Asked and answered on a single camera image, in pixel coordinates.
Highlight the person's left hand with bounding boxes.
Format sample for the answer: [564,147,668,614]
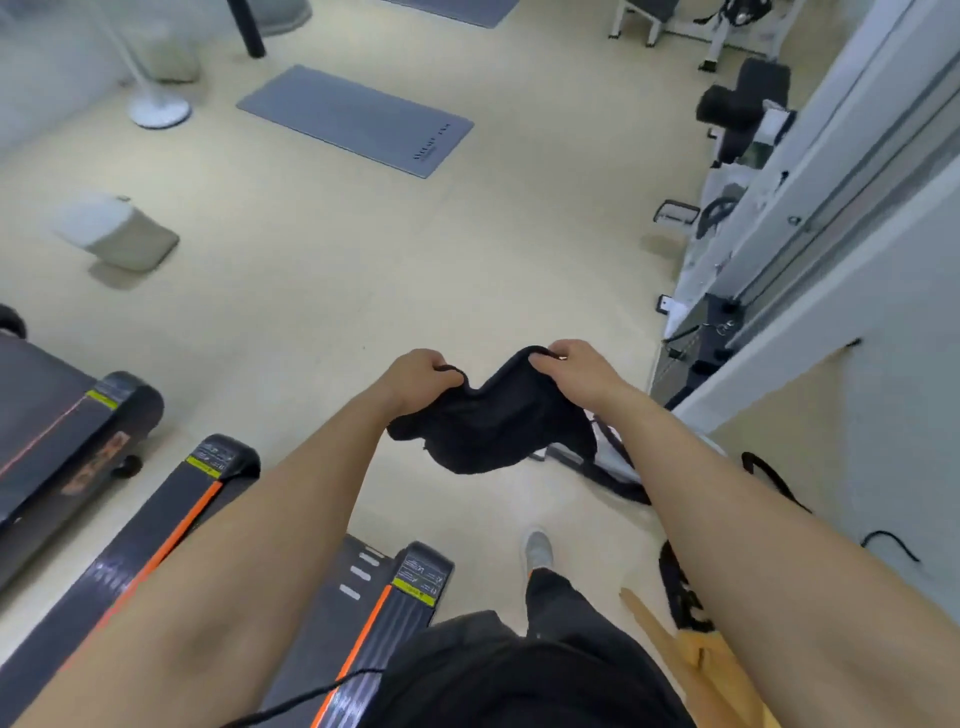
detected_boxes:
[372,349,468,419]

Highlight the person's right hand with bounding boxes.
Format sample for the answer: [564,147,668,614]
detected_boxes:
[528,339,640,413]

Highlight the black cloth garment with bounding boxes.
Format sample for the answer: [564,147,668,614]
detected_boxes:
[386,345,599,477]

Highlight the person's right forearm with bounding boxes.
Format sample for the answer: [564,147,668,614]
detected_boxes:
[600,384,960,728]

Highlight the person's left forearm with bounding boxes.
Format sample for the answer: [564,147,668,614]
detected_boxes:
[13,384,410,728]

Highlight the black weight stack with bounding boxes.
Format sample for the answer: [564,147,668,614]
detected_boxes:
[650,292,745,411]

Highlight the grey shoe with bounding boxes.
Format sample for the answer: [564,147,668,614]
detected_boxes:
[522,528,555,576]

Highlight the black treadmill with orange stripes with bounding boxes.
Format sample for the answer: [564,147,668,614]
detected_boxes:
[0,433,456,728]

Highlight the black trousers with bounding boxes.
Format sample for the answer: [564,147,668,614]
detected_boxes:
[524,567,640,655]

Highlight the grey exercise mat with print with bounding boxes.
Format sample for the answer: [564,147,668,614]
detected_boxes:
[237,64,475,180]

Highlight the black padded gym machine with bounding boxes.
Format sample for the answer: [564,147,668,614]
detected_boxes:
[696,57,796,168]

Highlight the black shirt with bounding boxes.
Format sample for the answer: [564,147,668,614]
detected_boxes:
[358,610,699,728]

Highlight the white weight bench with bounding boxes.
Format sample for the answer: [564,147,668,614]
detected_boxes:
[609,0,807,74]

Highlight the plain grey exercise mat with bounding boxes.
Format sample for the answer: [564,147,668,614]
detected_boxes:
[381,0,521,30]

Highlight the white lidded bin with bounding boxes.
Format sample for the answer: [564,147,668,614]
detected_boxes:
[52,193,181,273]

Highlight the black treadmill with wheel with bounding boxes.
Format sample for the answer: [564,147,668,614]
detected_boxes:
[0,303,166,594]

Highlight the black pole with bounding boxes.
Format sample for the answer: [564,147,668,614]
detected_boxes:
[226,0,267,60]

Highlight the white standing fan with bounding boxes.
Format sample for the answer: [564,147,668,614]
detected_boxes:
[90,0,193,130]

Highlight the black strap loop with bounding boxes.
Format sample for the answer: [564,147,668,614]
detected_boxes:
[741,452,813,516]

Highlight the black strap with white print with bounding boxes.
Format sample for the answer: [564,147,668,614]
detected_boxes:
[658,538,718,636]

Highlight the white cable machine frame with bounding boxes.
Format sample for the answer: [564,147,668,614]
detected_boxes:
[648,0,960,436]

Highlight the thin black cord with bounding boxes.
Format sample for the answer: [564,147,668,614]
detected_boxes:
[221,667,387,728]

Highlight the black cable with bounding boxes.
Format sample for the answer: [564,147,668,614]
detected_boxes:
[860,530,922,565]

